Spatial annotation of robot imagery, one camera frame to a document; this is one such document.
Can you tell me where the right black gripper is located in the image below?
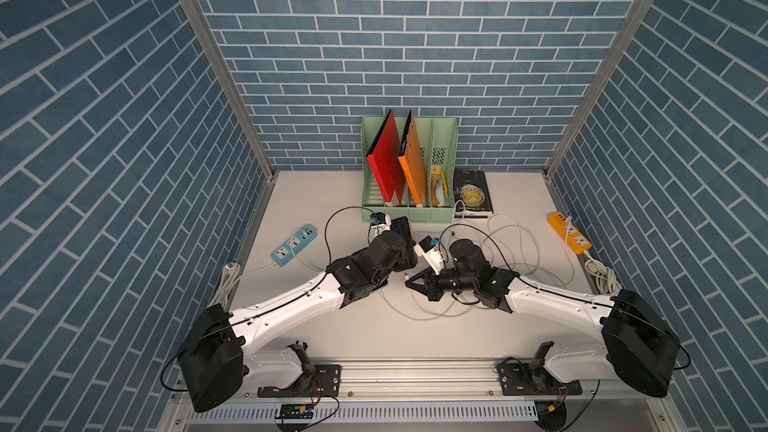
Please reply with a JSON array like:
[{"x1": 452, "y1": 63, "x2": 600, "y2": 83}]
[{"x1": 403, "y1": 263, "x2": 476, "y2": 301}]

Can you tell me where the white charging cable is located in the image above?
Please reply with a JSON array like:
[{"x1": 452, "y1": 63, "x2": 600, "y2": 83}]
[{"x1": 299, "y1": 196, "x2": 577, "y2": 322}]

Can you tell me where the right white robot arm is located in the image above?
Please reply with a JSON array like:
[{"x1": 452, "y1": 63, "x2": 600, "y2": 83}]
[{"x1": 406, "y1": 237, "x2": 683, "y2": 398}]

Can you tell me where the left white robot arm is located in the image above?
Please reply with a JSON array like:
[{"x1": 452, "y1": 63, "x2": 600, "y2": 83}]
[{"x1": 174, "y1": 230, "x2": 418, "y2": 413}]

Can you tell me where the teal power strip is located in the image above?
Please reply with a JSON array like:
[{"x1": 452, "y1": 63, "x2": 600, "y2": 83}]
[{"x1": 270, "y1": 224, "x2": 317, "y2": 267}]

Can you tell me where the yellow packet in organizer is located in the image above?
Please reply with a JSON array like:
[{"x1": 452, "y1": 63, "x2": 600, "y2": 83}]
[{"x1": 430, "y1": 165, "x2": 449, "y2": 208}]

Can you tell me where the black book with gold moon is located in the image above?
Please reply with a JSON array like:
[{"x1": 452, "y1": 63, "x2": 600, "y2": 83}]
[{"x1": 453, "y1": 168, "x2": 493, "y2": 219}]

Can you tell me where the red box folder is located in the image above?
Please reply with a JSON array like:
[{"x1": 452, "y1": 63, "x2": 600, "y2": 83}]
[{"x1": 367, "y1": 110, "x2": 405, "y2": 207}]

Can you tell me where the orange box folder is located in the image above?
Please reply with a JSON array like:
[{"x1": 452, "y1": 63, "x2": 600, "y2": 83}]
[{"x1": 398, "y1": 112, "x2": 427, "y2": 207}]

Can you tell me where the green file organizer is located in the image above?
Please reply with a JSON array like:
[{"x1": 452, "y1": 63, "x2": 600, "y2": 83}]
[{"x1": 361, "y1": 112, "x2": 458, "y2": 224}]

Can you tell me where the orange power strip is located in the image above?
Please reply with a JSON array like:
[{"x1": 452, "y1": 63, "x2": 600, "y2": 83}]
[{"x1": 547, "y1": 212, "x2": 592, "y2": 255}]

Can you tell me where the coiled white cord left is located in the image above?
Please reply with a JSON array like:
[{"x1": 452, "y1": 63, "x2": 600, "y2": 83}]
[{"x1": 209, "y1": 261, "x2": 242, "y2": 313}]

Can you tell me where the coiled white cord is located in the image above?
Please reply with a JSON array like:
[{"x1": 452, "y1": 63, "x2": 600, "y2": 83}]
[
  {"x1": 209, "y1": 261, "x2": 242, "y2": 313},
  {"x1": 584, "y1": 257, "x2": 625, "y2": 296}
]

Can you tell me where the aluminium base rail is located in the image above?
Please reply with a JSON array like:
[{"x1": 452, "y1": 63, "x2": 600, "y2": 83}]
[{"x1": 159, "y1": 359, "x2": 685, "y2": 431}]

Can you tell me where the coiled white cord right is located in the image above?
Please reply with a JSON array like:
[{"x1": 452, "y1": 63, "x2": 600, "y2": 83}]
[{"x1": 584, "y1": 257, "x2": 625, "y2": 296}]

